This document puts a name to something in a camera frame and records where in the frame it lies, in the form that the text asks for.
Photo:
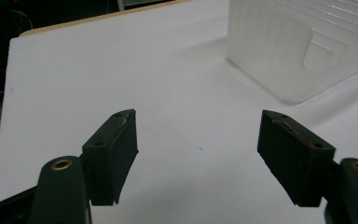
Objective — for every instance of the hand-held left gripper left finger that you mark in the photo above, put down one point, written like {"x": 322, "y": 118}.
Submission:
{"x": 108, "y": 158}

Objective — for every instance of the white plastic storage bin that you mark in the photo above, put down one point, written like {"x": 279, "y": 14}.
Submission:
{"x": 279, "y": 46}

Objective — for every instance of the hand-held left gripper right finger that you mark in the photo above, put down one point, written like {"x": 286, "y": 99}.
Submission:
{"x": 295, "y": 158}

